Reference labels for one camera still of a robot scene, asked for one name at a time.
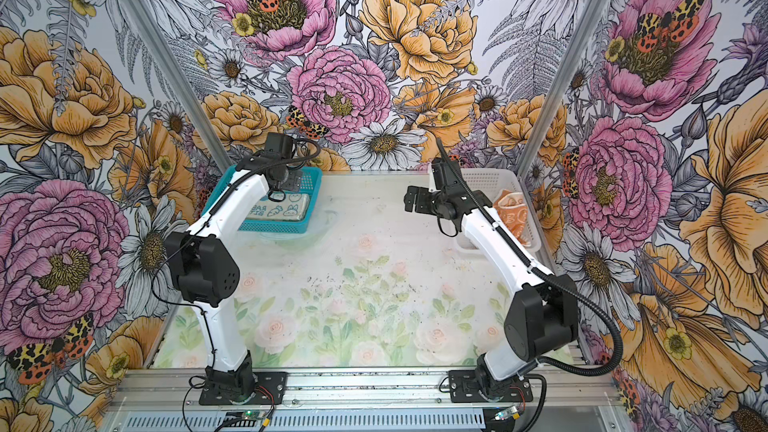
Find white plastic laundry basket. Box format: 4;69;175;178
453;168;542;257

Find cream towel blue swirls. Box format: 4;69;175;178
246;193;311;222

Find orange and white towel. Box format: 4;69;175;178
493;189;530;247

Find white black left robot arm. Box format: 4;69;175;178
164;133;304;403

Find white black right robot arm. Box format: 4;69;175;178
404;158;578;400

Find teal plastic basket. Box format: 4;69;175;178
188;165;322;238

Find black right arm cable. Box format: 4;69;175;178
434;137;624;432

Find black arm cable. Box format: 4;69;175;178
149;137;322;432
434;137;624;432

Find aluminium corner post left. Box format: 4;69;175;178
119;0;232;172

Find aluminium corner post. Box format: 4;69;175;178
119;0;232;172
515;0;610;178

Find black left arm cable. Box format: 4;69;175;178
149;137;322;432

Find aluminium front rail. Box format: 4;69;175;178
100;366;632;431

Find aluminium corner post right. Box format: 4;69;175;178
515;0;610;178

